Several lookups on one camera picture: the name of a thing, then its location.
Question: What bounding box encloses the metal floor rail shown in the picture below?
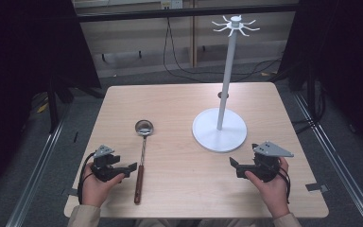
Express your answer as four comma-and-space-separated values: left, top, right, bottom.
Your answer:
5, 103, 74, 227
291, 90, 363, 227

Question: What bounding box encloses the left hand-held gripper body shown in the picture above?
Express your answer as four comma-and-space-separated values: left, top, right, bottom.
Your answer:
90, 144, 131, 183

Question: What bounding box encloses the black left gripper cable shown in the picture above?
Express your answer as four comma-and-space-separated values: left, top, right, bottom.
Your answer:
77, 151, 97, 205

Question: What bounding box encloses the black curtain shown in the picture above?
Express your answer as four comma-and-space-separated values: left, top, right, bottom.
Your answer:
0, 0, 102, 203
277, 0, 363, 160

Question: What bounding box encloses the metal ladle with wooden handle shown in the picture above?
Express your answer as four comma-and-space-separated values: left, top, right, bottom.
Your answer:
133, 119, 155, 205

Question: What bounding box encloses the person's left hand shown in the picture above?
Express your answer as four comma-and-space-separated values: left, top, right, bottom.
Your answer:
80, 163, 127, 209

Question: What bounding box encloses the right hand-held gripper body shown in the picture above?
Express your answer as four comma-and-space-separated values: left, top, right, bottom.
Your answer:
248, 140, 295, 183

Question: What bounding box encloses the white power strip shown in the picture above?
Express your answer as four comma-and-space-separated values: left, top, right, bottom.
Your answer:
160, 0, 184, 10

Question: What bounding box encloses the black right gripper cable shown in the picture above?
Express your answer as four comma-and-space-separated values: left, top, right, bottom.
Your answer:
274, 164, 293, 204

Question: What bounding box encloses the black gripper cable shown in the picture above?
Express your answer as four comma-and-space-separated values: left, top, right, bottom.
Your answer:
274, 164, 293, 204
77, 151, 97, 205

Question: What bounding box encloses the grey tape piece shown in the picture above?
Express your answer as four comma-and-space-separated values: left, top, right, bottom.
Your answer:
305, 183, 330, 194
60, 187, 79, 197

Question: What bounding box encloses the black floor cable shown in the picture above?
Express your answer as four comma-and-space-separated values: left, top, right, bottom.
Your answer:
162, 16, 284, 84

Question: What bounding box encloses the white hook rack stand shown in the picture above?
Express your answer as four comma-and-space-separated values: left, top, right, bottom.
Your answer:
191, 14, 262, 154

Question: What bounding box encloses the black metal stand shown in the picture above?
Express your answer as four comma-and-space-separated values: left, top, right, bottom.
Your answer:
46, 75, 76, 134

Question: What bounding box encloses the person's right hand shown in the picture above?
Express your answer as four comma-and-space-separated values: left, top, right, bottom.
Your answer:
244, 157, 293, 219

